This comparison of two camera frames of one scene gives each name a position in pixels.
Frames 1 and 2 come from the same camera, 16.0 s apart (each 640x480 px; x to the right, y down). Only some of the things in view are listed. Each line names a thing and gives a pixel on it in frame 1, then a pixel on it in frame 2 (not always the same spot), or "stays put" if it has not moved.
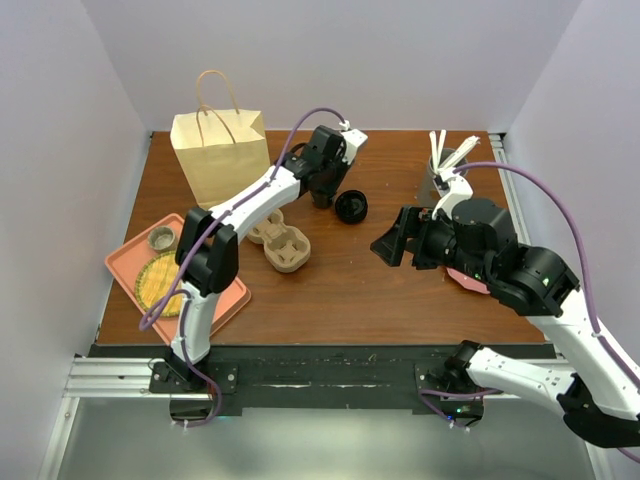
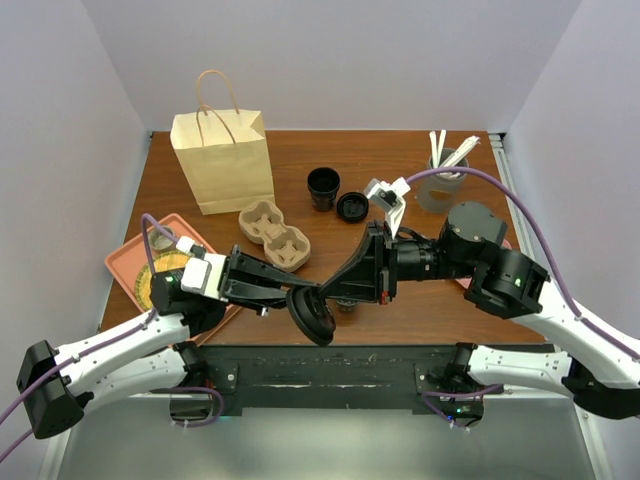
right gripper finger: (392, 246) to (358, 280)
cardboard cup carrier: (286, 248) stays put
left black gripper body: (330, 170) to (229, 280)
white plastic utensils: (437, 161) stays put
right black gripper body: (436, 239) to (387, 263)
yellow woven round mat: (154, 281) stays put
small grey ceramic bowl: (161, 238) stays put
